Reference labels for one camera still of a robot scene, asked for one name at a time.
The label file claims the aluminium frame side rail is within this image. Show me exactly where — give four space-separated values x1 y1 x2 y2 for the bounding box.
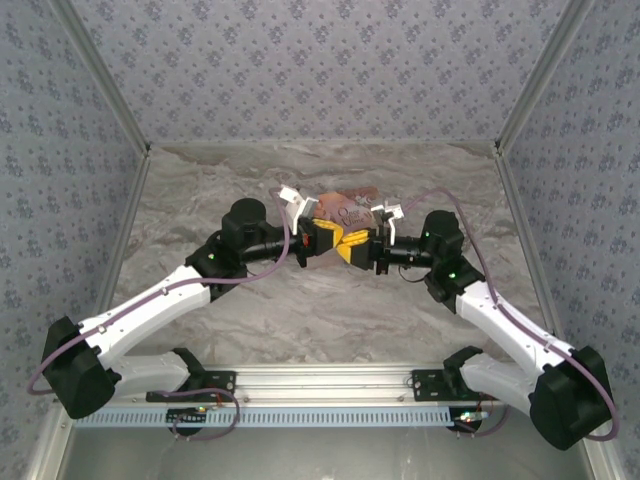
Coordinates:
22 149 152 480
493 149 624 480

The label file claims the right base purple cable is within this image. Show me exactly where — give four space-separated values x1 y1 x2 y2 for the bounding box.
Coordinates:
457 394 512 439

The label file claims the aluminium frame post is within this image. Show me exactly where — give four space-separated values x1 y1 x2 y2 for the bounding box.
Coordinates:
49 0 152 154
493 0 596 151

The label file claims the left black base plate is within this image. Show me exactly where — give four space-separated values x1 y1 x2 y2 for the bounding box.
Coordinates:
145 368 237 404

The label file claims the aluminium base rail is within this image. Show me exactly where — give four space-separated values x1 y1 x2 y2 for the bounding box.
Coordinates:
115 363 454 404

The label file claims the small circuit board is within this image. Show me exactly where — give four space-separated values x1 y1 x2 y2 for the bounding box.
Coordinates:
166 407 209 435
452 407 490 435

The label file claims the right small circuit board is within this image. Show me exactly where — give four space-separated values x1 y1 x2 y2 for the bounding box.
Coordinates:
452 407 490 435

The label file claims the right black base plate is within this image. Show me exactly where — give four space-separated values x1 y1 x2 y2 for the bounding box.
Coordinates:
410 368 454 402

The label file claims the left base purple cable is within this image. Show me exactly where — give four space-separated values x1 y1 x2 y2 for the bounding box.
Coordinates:
149 385 242 442

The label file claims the left small circuit board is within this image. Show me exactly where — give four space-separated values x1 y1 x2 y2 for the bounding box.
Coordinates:
166 407 209 435

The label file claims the white slotted cable duct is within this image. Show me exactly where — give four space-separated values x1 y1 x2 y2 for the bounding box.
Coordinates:
74 405 484 429

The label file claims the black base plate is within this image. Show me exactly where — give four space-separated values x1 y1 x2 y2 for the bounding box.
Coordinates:
410 368 454 402
145 368 237 404

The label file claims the pink storybook print box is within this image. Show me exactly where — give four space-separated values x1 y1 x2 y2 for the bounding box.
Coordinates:
305 185 382 271

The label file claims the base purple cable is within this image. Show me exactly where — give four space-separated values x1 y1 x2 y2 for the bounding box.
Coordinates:
457 394 512 439
149 385 242 442

